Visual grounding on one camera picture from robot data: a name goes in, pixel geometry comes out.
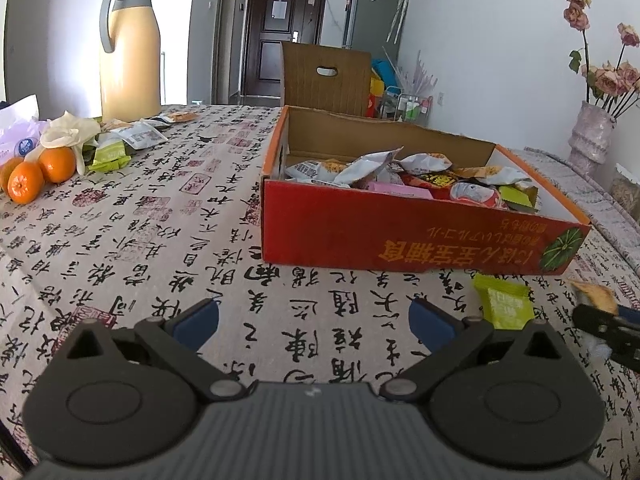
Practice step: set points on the flat orange packet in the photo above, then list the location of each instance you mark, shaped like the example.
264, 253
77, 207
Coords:
182, 117

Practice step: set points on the pink snack packet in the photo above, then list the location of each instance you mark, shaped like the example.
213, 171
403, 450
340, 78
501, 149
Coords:
400, 190

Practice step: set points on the red cardboard box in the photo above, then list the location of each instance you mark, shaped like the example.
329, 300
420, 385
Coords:
350, 230

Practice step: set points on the grey quilted cloth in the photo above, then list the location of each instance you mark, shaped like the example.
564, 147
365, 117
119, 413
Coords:
600, 195

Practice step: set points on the orange fruit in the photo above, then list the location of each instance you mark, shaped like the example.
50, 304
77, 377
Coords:
25, 183
9, 170
56, 164

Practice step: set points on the pale pampas plumes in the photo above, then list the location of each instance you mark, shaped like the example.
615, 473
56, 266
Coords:
417, 72

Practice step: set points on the dark brown door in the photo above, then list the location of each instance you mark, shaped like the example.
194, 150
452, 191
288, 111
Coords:
282, 45

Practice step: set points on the glass jar white lid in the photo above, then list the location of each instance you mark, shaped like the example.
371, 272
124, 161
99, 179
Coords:
625, 185

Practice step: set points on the small lime green packet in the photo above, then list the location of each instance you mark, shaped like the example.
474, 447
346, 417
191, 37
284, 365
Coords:
109, 157

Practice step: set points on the blue bag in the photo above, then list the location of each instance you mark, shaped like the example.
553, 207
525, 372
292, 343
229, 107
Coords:
382, 74

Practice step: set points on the pink ceramic vase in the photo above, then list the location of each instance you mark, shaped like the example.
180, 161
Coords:
592, 135

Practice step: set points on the beige thermos jug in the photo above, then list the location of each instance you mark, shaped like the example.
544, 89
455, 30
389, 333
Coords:
130, 60

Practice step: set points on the white crumpled snack packet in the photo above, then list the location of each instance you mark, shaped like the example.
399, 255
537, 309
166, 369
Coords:
425, 161

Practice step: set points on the yellow-orange snack packet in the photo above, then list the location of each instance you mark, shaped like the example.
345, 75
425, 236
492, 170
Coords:
594, 294
500, 174

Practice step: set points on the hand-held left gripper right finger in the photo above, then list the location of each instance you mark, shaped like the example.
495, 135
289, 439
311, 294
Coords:
430, 320

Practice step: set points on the grey refrigerator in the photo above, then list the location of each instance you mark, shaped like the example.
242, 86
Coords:
370, 25

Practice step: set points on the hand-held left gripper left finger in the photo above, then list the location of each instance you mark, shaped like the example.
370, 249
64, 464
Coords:
197, 317

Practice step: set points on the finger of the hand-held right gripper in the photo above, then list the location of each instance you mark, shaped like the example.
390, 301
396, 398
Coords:
600, 322

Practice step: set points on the grey interior door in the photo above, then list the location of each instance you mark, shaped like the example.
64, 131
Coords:
226, 35

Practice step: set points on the white umbrella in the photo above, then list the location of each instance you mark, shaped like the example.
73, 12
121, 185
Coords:
399, 10

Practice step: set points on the lime green white-panel packet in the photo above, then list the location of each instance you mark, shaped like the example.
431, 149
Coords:
502, 302

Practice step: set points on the dried roses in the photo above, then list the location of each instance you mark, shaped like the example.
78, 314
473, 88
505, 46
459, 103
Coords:
607, 77

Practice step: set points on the white barcode packet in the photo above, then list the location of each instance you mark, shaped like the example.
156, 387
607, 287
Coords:
140, 136

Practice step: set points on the white paper notice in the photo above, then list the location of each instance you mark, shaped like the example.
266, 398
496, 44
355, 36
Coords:
278, 8

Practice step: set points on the white plastic bag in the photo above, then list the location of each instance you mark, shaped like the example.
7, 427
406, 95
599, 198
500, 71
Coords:
17, 125

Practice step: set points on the white cracker packet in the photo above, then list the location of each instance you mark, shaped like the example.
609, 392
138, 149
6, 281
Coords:
317, 169

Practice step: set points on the long lime green packet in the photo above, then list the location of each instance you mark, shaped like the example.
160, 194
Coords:
520, 196

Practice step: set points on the red packet yellow lettering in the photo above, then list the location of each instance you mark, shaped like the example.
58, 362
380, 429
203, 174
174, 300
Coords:
437, 179

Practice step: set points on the grey-white snack packet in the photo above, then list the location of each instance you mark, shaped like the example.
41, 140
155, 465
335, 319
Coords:
367, 167

